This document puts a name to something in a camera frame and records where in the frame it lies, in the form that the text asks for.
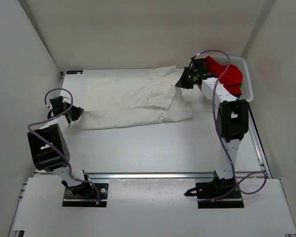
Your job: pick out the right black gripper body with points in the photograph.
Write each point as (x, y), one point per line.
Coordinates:
(193, 74)

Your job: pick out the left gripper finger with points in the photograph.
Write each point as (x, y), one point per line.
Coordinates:
(73, 117)
(76, 111)

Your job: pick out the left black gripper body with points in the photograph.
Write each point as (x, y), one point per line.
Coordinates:
(70, 110)

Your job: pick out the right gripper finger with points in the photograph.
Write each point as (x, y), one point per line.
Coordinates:
(184, 82)
(192, 82)

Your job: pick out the white t shirt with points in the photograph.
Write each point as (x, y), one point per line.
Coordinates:
(117, 102)

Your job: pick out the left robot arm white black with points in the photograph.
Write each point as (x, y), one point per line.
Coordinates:
(50, 152)

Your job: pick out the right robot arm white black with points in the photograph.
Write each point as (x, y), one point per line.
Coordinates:
(231, 122)

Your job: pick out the dark table label sticker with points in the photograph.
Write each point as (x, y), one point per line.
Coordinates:
(74, 72)

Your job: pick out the red t shirt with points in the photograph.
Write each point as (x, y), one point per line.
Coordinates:
(231, 78)

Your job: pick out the green t shirt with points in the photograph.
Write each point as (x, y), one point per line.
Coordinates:
(237, 92)

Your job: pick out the white plastic basket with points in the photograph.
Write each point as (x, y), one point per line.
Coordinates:
(247, 92)

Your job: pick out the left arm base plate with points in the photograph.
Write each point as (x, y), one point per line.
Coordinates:
(85, 195)

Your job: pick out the aluminium table rail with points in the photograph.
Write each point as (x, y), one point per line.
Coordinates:
(146, 175)

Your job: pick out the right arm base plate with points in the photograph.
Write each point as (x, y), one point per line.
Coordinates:
(216, 194)

